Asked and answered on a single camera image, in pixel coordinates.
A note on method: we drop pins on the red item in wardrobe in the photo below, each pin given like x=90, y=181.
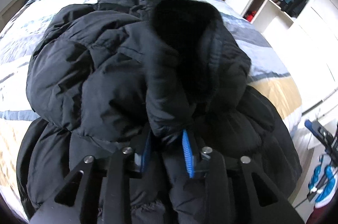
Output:
x=249, y=15

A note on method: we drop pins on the striped duvet on bed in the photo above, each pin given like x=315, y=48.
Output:
x=24, y=32

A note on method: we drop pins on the black puffer coat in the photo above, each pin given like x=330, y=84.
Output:
x=104, y=73

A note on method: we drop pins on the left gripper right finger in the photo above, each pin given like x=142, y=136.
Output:
x=237, y=190

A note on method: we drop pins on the right hand blue white glove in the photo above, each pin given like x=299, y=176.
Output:
x=323, y=183

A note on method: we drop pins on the white wardrobe with shelves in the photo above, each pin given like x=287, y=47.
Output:
x=304, y=35

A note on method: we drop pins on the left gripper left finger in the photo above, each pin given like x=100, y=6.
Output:
x=98, y=190

